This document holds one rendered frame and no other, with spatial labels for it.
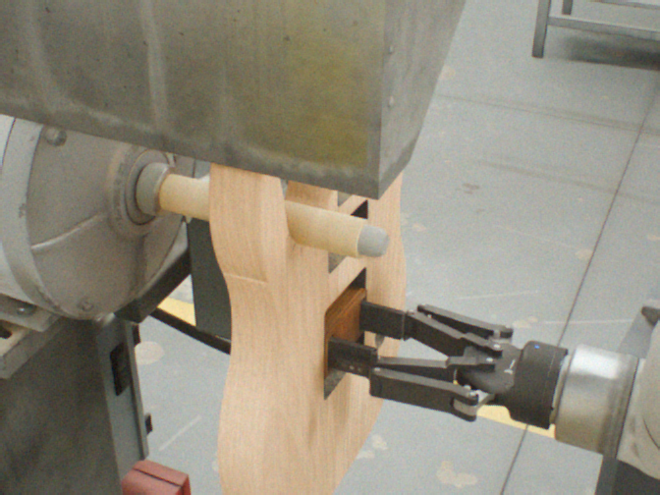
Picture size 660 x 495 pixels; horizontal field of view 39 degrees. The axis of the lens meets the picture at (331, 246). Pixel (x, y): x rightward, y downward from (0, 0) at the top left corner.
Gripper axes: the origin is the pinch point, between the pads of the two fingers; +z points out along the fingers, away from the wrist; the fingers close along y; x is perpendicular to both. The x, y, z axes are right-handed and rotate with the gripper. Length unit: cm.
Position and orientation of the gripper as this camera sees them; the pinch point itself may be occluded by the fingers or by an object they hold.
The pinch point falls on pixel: (350, 333)
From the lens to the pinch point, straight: 90.0
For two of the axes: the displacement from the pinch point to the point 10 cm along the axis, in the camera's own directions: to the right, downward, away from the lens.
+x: 0.5, -9.0, -4.4
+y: 4.0, -3.9, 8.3
